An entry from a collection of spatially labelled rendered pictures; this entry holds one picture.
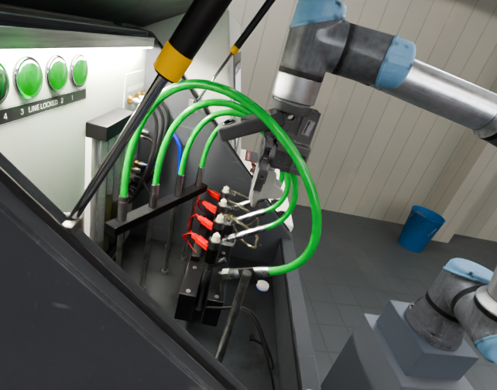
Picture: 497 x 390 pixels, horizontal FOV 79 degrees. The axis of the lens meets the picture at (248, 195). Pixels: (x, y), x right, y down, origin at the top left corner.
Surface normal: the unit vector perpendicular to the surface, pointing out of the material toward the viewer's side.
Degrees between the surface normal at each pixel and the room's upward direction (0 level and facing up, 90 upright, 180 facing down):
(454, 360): 90
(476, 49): 90
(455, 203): 90
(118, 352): 90
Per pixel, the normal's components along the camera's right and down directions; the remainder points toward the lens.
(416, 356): -0.97, -0.18
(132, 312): 0.84, -0.47
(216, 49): -0.02, 0.44
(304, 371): 0.25, -0.87
